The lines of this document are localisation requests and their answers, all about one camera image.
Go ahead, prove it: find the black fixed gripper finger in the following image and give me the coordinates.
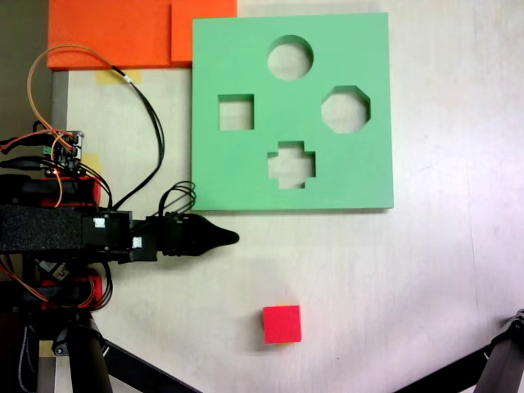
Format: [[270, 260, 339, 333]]
[[191, 215, 240, 258]]

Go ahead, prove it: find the red square block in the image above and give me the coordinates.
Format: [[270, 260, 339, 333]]
[[261, 304, 304, 346]]

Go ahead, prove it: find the green shape sorter board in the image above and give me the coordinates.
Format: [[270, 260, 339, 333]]
[[190, 11, 395, 213]]

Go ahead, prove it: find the red base clamp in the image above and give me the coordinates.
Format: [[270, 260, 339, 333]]
[[40, 175, 102, 208], [38, 276, 104, 309]]

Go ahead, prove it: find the black circuit board with inductor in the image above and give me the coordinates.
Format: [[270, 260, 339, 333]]
[[34, 260, 70, 282]]

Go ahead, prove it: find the circuit board with green terminal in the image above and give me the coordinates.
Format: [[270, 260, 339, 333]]
[[40, 129, 89, 177]]

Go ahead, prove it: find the black tripod strut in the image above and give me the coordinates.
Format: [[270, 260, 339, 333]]
[[391, 346, 495, 393], [100, 339, 204, 393]]

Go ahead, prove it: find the black tripod leg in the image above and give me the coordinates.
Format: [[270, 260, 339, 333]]
[[51, 313, 114, 393], [477, 309, 524, 393]]

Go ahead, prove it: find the large orange foam slab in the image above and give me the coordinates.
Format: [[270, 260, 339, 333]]
[[47, 0, 193, 70]]

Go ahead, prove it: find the black looped cable bundle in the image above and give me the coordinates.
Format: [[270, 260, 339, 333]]
[[157, 180, 198, 218]]

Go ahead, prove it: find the long black servo cable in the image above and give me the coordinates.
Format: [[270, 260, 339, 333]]
[[110, 64, 165, 212]]

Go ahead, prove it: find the orange and red wire bundle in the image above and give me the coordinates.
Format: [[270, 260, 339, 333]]
[[0, 253, 96, 310]]

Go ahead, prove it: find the black USB cable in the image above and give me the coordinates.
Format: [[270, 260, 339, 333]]
[[0, 157, 54, 171]]

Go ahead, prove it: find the red power wire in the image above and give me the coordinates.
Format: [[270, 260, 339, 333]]
[[0, 130, 77, 155]]

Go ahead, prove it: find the blue braided cable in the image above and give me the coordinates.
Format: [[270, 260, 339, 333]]
[[17, 323, 38, 392]]

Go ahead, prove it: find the thin orange wire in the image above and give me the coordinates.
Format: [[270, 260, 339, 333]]
[[26, 44, 116, 208]]

